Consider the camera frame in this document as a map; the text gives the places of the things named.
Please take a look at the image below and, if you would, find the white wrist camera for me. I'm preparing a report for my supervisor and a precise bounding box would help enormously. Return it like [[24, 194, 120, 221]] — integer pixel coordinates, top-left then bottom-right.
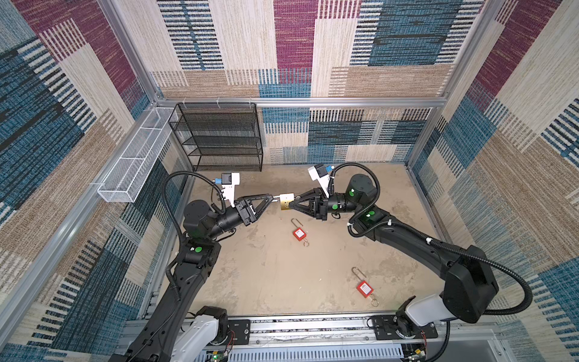
[[214, 172, 241, 207], [308, 164, 334, 197]]

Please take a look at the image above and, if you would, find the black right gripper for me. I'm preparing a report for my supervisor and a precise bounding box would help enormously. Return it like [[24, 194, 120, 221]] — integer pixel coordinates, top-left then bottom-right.
[[289, 187, 360, 221]]

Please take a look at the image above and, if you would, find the aluminium front rail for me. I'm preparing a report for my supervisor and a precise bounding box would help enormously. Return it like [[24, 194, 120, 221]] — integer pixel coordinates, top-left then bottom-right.
[[196, 311, 515, 361]]

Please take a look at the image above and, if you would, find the brass padlock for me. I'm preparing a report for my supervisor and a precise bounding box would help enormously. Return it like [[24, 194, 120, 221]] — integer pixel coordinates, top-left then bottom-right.
[[274, 193, 295, 211]]

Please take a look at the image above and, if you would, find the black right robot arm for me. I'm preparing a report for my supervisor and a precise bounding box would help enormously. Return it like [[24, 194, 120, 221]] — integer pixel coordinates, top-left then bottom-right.
[[288, 162, 533, 334]]

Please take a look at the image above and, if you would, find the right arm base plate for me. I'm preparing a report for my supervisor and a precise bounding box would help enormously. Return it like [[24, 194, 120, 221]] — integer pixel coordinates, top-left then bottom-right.
[[366, 315, 439, 341]]

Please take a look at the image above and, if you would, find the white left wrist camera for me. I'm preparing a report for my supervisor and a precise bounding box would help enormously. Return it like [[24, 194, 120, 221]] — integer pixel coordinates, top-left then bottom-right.
[[214, 172, 241, 207]]

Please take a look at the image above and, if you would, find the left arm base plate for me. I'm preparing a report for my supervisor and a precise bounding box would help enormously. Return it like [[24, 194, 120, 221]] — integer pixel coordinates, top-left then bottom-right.
[[207, 319, 251, 348]]

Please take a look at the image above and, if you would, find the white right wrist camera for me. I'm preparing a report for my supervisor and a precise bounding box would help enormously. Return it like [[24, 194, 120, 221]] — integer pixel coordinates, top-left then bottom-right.
[[308, 164, 334, 197]]

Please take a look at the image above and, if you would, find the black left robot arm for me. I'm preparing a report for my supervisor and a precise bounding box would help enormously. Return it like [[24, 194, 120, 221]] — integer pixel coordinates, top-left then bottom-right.
[[110, 194, 274, 361]]

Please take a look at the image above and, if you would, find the white mesh wall basket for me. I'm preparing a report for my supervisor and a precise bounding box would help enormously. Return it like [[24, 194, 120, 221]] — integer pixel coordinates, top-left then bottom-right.
[[97, 107, 173, 203]]

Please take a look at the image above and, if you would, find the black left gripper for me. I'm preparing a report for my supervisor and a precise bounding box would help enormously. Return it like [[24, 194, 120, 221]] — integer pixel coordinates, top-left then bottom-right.
[[206, 195, 271, 244]]

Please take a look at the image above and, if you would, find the black wire shelf rack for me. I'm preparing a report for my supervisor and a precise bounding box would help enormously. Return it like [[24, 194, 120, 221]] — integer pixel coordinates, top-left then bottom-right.
[[168, 103, 264, 172]]

